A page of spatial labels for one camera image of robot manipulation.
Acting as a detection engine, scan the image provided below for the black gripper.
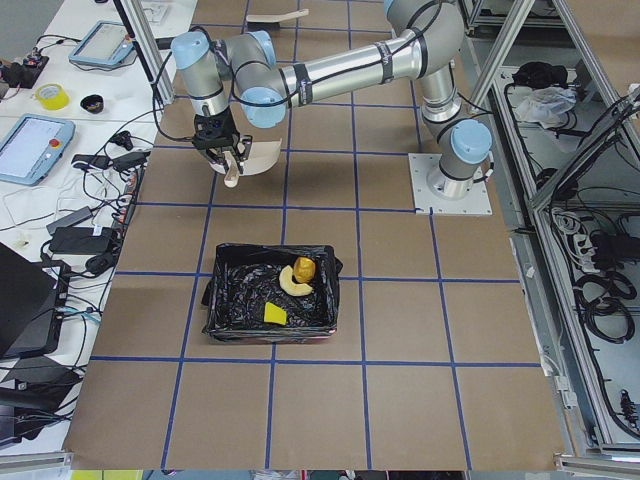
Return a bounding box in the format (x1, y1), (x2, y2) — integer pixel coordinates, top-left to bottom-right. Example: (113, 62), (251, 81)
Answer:
(192, 112), (253, 174)

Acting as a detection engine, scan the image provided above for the beige plastic dustpan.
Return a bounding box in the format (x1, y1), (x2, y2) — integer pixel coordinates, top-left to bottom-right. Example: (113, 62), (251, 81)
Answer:
(211, 140), (282, 188)

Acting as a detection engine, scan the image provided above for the beige hand brush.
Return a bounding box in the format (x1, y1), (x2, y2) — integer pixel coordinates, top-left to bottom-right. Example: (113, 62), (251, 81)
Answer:
(246, 9), (309, 31)

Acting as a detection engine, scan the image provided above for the yellow ball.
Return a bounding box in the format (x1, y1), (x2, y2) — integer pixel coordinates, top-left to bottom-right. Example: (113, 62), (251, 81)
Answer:
(293, 256), (316, 284)

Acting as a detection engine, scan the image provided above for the croissant shaped bread piece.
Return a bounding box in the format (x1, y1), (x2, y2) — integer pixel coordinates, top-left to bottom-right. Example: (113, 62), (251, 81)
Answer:
(279, 265), (313, 297)

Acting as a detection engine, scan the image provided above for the green yellow sponge piece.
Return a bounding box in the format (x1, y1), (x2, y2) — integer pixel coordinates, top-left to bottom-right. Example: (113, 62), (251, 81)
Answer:
(263, 302), (288, 326)

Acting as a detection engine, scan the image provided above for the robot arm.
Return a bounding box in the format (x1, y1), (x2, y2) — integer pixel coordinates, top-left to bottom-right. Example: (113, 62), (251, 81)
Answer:
(170, 1), (492, 200)

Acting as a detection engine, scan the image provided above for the pink bin with black bag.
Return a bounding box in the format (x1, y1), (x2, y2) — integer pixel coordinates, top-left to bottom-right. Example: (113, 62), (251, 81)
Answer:
(201, 243), (342, 343)

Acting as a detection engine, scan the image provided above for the small black bowl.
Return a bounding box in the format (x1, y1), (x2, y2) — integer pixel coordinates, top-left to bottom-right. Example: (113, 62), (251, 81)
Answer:
(80, 94), (105, 114)

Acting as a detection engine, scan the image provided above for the blue teach pendant far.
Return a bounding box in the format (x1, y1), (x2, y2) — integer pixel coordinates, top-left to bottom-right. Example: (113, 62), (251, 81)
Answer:
(68, 20), (134, 70)

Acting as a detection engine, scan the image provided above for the blue teach pendant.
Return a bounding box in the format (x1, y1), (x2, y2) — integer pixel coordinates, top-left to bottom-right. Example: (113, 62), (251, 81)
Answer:
(68, 20), (134, 70)
(1, 114), (75, 186)

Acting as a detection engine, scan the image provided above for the yellow tape roll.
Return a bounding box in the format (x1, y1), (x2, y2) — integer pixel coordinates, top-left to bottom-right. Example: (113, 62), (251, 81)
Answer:
(35, 83), (70, 111)

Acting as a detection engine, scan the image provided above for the black power brick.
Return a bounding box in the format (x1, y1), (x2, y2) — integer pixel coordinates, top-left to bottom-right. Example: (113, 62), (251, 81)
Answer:
(49, 227), (116, 255)

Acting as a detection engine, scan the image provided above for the blue teach pendant near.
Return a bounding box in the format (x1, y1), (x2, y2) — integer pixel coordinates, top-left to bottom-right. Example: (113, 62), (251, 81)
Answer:
(1, 114), (75, 186)

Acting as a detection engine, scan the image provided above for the black laptop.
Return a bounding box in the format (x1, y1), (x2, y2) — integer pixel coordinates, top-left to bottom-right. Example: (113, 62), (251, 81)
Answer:
(1, 245), (70, 360)

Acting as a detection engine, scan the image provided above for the crumpled white cloth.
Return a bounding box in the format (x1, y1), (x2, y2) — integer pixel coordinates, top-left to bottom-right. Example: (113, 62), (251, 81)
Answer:
(514, 86), (577, 129)

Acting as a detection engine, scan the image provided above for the aluminium frame post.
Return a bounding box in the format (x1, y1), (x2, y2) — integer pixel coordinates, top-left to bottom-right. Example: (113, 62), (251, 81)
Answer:
(113, 0), (174, 107)

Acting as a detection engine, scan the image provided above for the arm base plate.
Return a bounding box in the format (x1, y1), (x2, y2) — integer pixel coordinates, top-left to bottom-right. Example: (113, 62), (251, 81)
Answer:
(408, 153), (493, 217)

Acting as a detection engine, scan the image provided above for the aluminium frame rack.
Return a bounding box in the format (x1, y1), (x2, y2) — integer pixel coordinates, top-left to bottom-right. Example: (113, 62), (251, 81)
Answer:
(462, 1), (639, 465)

